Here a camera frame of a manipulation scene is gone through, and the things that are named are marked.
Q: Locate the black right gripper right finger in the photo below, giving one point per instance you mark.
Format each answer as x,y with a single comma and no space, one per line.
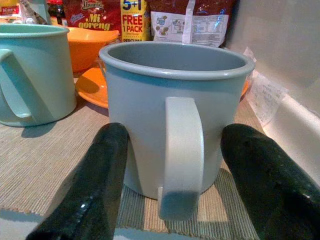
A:
270,185

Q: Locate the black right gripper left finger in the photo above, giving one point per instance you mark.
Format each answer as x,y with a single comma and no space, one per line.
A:
100,175

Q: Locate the grey-blue plastic mug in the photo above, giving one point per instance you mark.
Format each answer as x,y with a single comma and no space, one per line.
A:
140,112

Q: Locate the beige woven placemat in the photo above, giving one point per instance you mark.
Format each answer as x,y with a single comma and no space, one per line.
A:
37,160

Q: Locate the white paper receipt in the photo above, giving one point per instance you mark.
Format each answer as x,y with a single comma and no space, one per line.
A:
267,97

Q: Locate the mint green plastic mug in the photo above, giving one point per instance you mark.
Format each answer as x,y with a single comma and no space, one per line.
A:
42,75

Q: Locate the orange plastic bowl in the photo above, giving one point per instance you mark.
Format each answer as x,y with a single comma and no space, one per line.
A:
85,47

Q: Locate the red instant noodle multipack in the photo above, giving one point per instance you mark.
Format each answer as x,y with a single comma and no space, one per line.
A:
100,15

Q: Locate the dark sauce bottle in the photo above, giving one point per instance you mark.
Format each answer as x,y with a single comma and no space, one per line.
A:
57,11

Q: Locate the dark red snack bag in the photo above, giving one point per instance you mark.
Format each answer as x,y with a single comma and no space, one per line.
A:
190,22

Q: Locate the red and white packet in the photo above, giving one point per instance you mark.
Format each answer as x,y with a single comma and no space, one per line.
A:
10,11

